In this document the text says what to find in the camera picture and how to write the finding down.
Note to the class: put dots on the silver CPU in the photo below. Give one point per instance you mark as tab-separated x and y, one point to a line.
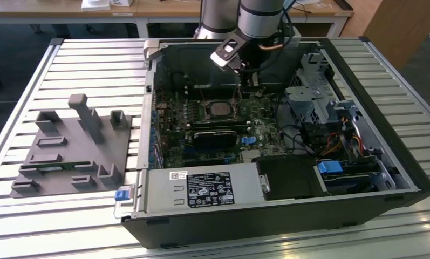
221	110

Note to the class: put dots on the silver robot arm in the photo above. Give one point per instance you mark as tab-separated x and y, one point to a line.
261	19

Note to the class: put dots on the CPU socket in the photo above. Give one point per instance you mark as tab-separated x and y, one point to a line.
201	118

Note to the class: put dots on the black plastic cover panel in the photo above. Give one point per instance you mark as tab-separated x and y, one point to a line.
291	178

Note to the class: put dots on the grey metal drive cage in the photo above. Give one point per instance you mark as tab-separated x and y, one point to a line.
303	94

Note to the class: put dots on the green motherboard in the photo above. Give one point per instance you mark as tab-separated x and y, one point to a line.
269	126

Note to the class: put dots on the RAM stick with black chips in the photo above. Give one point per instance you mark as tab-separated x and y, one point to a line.
219	123

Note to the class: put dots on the blue board connector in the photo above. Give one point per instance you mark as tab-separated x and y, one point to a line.
249	140

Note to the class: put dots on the black graphics card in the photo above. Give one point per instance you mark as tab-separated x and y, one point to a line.
215	140

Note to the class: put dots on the silver chipset heatsink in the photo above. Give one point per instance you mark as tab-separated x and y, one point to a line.
251	156

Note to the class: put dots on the wooden cabinet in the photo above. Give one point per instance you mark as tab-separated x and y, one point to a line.
399	27

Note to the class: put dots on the small white box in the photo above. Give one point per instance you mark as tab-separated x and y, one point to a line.
124	2

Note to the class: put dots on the hard disk in blue carrier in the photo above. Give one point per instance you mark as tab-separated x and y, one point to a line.
331	167

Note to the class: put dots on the silver power supply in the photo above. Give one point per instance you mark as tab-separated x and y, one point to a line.
165	186

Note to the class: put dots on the grey parts rack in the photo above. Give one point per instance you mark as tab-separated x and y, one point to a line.
74	151

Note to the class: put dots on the wooden desk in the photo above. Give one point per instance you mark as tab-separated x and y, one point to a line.
38	12

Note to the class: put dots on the blue plastic latch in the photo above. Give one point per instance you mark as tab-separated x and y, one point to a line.
122	195

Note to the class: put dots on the black PC case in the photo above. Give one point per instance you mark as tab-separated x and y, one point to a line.
237	229

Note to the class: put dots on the green RAM stick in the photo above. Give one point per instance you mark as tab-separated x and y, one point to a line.
69	165

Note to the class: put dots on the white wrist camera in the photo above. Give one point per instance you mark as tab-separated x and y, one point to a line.
224	60

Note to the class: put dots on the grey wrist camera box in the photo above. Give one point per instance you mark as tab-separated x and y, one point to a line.
292	37

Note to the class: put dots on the silver disk bay frame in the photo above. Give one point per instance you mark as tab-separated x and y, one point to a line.
372	132

